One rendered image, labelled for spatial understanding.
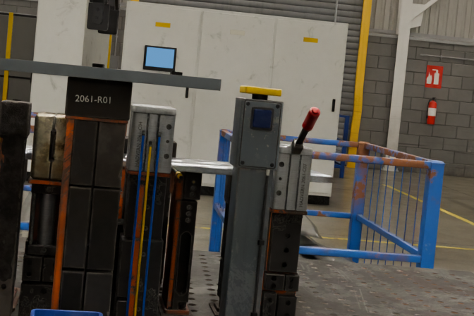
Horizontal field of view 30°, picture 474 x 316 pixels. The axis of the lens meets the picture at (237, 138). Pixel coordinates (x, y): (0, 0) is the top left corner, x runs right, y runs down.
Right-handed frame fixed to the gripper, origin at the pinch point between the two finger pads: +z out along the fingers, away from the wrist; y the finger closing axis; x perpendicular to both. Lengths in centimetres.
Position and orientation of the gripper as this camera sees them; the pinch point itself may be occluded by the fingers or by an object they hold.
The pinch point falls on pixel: (103, 25)
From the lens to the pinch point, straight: 141.5
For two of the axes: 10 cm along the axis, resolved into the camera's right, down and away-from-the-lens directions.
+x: -10.0, -1.0, 0.2
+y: 0.2, -0.5, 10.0
